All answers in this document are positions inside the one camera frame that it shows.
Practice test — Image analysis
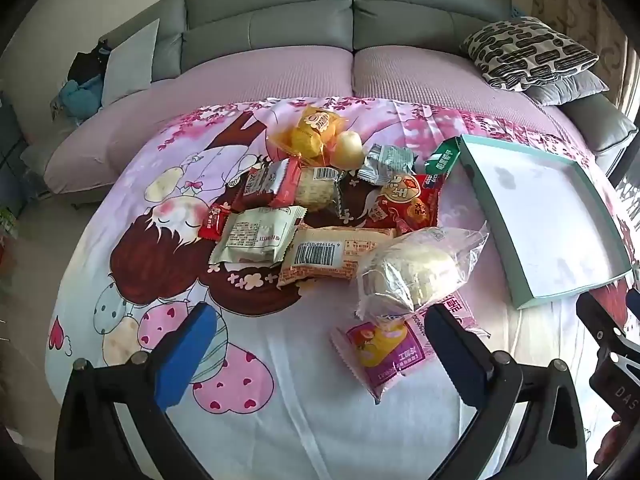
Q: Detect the patterned beige curtain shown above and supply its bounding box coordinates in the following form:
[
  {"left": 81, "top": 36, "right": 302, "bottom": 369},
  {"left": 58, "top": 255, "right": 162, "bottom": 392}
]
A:
[{"left": 532, "top": 0, "right": 640, "bottom": 91}]

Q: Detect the clear steamed bun packet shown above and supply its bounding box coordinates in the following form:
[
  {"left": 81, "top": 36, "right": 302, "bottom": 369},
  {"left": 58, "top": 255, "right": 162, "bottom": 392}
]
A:
[{"left": 356, "top": 221, "right": 490, "bottom": 318}]

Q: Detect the black white patterned pillow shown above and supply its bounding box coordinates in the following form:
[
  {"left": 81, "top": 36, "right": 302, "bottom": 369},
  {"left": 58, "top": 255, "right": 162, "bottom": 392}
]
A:
[{"left": 460, "top": 16, "right": 599, "bottom": 92}]

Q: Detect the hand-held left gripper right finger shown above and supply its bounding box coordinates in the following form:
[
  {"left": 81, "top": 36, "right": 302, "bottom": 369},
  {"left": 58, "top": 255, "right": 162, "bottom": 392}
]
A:
[{"left": 424, "top": 305, "right": 588, "bottom": 480}]

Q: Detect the blue plush toy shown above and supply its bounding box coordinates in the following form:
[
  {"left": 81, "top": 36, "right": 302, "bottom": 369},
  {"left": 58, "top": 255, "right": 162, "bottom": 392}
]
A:
[{"left": 59, "top": 74, "right": 106, "bottom": 121}]

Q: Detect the person's right hand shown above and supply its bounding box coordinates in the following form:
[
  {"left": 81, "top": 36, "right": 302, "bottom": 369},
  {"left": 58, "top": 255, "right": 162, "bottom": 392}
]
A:
[{"left": 595, "top": 410, "right": 640, "bottom": 467}]

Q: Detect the printed pink blanket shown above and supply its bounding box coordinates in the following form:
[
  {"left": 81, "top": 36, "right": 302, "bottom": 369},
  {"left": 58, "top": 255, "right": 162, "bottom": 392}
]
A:
[{"left": 44, "top": 95, "right": 640, "bottom": 480}]

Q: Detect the grey sofa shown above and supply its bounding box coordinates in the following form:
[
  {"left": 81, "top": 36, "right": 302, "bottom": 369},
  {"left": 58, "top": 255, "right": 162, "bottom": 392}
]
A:
[{"left": 42, "top": 0, "right": 640, "bottom": 211}]

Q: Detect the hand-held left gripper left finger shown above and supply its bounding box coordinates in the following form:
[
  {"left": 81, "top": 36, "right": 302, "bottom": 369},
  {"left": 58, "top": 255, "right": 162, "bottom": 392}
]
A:
[{"left": 54, "top": 302, "right": 221, "bottom": 480}]

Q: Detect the orange bread packet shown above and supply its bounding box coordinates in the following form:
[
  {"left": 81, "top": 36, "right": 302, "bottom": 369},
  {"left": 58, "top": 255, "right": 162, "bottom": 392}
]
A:
[{"left": 276, "top": 224, "right": 398, "bottom": 288}]

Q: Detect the silver green snack packet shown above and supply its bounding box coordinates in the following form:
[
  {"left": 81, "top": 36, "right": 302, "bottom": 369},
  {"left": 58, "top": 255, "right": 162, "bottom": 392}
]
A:
[{"left": 357, "top": 144, "right": 416, "bottom": 183}]

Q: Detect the red white snack packet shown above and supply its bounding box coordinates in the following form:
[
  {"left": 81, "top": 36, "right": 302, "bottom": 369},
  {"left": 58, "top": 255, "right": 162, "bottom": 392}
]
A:
[{"left": 232, "top": 158, "right": 303, "bottom": 209}]

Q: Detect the pink snack packet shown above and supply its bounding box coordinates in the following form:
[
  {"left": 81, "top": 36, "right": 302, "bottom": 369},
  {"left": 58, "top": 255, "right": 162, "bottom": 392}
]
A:
[{"left": 330, "top": 292, "right": 481, "bottom": 403}]

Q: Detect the small red snack packet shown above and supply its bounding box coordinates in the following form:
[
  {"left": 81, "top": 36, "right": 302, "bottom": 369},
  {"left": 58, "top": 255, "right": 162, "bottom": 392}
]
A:
[{"left": 197, "top": 205, "right": 232, "bottom": 241}]

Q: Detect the white green snack packet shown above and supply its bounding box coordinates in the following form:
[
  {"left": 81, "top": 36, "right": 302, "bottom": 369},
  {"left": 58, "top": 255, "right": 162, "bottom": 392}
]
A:
[{"left": 209, "top": 206, "right": 307, "bottom": 266}]

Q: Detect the black bag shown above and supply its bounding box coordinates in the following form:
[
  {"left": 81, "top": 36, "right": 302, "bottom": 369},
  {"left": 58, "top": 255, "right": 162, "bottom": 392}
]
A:
[{"left": 67, "top": 40, "right": 112, "bottom": 83}]

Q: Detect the yellow cake packet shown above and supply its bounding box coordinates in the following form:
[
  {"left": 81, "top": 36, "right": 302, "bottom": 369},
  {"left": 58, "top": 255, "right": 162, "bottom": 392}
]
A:
[{"left": 266, "top": 105, "right": 351, "bottom": 165}]

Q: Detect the pink sofa cover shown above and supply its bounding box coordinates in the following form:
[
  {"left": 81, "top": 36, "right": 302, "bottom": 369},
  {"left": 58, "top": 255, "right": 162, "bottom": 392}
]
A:
[{"left": 42, "top": 45, "right": 623, "bottom": 206}]

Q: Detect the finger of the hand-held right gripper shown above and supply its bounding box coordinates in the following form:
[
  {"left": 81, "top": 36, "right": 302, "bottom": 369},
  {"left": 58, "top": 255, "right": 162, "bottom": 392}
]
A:
[{"left": 575, "top": 289, "right": 640, "bottom": 358}]

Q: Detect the light grey pillow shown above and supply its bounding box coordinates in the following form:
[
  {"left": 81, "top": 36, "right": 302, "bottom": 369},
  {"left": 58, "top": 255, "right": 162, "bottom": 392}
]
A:
[{"left": 100, "top": 18, "right": 161, "bottom": 108}]

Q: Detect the teal box lid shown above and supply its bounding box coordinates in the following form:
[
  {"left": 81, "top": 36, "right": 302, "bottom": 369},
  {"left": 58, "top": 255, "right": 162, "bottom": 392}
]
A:
[{"left": 457, "top": 135, "right": 633, "bottom": 310}]

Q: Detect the red peanut packet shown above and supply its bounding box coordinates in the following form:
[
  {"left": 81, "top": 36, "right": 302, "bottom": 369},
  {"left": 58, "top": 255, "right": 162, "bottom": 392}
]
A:
[{"left": 367, "top": 172, "right": 446, "bottom": 233}]

